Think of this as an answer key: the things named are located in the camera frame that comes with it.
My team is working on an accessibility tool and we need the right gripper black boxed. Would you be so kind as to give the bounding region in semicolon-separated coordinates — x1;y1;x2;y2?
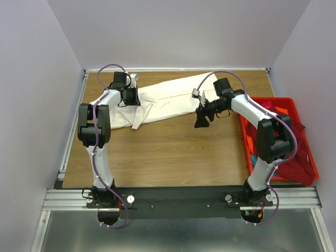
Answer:
194;97;227;129

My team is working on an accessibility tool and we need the white t shirt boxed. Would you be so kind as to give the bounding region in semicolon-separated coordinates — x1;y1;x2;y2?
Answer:
110;73;207;130

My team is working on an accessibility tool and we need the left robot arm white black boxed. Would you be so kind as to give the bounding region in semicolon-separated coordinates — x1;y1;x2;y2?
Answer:
77;72;141;208

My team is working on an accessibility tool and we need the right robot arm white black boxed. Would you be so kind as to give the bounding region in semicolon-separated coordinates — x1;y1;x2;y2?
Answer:
192;78;298;206

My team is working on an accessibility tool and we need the red plastic bin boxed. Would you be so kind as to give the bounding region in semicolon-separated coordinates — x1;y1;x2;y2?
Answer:
237;97;320;186

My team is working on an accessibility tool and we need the teal t shirt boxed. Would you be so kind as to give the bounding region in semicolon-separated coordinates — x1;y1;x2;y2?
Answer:
250;154;280;177

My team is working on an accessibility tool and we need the orange t shirt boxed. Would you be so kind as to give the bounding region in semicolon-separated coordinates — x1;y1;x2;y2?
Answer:
239;101;289;156

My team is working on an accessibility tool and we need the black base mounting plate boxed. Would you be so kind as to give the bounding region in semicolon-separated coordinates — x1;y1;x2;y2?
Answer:
82;185;273;225

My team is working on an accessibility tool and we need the dark red t shirt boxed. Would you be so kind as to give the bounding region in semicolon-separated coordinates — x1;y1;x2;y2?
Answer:
239;101;318;186

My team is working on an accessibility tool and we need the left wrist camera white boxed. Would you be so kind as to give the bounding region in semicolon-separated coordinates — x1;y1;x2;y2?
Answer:
127;73;139;88

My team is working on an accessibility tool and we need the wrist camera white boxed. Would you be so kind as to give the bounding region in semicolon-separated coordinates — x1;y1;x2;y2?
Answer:
192;88;206;107
127;73;139;88

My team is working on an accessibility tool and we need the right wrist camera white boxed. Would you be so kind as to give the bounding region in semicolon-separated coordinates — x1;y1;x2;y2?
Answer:
192;88;206;107

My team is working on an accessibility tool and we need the aluminium table frame rail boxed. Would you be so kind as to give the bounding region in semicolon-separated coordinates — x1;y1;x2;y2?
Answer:
31;69;89;251

